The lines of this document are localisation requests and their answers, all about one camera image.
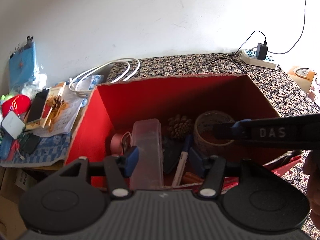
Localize white power strip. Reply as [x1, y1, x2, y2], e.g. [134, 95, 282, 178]
[241, 49, 278, 70]

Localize blue pouch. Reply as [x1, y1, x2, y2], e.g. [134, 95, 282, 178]
[9, 41, 38, 90]

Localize black smartphone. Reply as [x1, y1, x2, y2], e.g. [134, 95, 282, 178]
[26, 90, 49, 124]

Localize large brown pinecone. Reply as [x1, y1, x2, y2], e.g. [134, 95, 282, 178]
[167, 114, 194, 140]

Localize thin black charger cable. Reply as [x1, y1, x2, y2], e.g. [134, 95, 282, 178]
[202, 31, 267, 67]

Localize dark flat pouch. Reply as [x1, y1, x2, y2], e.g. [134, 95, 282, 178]
[162, 137, 185, 174]

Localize orange ridged sticks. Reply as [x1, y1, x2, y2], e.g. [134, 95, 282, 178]
[181, 171, 204, 185]

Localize blue checkered cloth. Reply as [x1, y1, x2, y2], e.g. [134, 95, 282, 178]
[0, 130, 73, 167]

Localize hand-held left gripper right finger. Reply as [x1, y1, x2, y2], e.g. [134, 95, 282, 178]
[189, 147, 270, 201]

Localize clear plastic case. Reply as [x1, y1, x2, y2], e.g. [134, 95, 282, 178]
[129, 119, 164, 190]

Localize yellow wooden box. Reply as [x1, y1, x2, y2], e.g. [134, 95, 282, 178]
[25, 81, 67, 130]

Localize red cardboard box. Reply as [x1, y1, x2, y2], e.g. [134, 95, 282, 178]
[64, 74, 304, 189]

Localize dark green wallet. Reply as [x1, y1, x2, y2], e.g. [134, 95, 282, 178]
[19, 133, 41, 155]

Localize stack of cardboard boxes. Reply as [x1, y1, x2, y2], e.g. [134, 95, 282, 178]
[0, 159, 66, 240]

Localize red embroidered hat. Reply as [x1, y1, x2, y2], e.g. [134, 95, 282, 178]
[2, 94, 32, 117]

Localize blue white printed packet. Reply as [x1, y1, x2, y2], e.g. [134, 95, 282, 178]
[81, 74, 104, 92]

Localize white paper sheet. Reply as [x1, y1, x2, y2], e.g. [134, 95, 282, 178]
[31, 87, 85, 138]

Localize white coiled cable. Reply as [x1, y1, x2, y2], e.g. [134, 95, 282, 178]
[69, 58, 140, 98]

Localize black charger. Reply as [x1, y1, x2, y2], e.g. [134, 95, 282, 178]
[255, 42, 268, 60]

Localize yellow rubber bands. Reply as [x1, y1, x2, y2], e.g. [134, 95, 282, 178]
[47, 102, 70, 132]

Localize blue plastic case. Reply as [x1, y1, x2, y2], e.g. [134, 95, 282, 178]
[0, 136, 13, 160]

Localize white pen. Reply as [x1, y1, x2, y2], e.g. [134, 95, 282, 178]
[171, 134, 193, 187]

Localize black power cord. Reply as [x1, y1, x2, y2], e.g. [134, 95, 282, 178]
[269, 0, 308, 55]

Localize person's right hand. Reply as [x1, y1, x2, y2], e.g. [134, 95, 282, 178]
[303, 150, 320, 220]

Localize pink round tin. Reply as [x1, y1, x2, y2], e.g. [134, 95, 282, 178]
[111, 132, 124, 154]

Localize red plastic piece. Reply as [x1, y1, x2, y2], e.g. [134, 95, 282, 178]
[9, 140, 20, 162]

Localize printed tape roll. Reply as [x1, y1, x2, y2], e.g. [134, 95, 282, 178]
[194, 110, 237, 155]

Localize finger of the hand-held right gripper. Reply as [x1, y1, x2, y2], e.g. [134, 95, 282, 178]
[213, 119, 248, 142]

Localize white square power bank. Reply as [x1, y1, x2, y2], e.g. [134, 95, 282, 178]
[1, 111, 25, 139]

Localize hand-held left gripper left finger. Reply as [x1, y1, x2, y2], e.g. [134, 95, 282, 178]
[57, 145, 140, 201]

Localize white crumpled plastic bag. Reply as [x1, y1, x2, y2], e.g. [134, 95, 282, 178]
[20, 72, 48, 98]

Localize small brown pinecone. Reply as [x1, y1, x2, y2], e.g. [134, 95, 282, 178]
[49, 96, 65, 110]

